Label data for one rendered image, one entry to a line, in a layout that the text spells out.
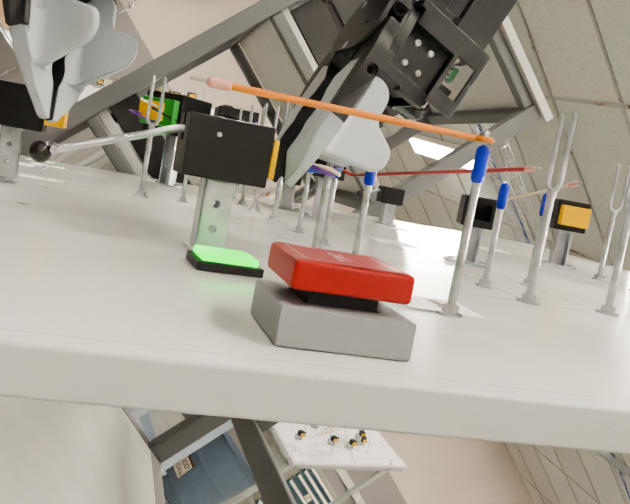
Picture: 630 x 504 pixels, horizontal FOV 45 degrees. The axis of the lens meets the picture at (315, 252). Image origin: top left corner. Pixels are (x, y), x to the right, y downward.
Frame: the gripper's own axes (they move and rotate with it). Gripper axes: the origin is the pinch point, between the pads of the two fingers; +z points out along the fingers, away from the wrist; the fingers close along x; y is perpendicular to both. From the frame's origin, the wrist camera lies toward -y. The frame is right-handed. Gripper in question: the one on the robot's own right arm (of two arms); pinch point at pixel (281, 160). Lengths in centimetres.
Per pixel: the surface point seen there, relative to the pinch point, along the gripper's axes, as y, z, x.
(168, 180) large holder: 5, 4, 72
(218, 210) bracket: -1.9, 5.3, -1.0
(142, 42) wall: 6, -106, 748
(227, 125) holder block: -4.7, 0.5, -2.1
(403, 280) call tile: 0.7, 3.9, -23.8
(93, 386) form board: -7.7, 12.6, -26.5
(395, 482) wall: 575, 152, 801
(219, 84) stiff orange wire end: -7.8, 0.2, -11.5
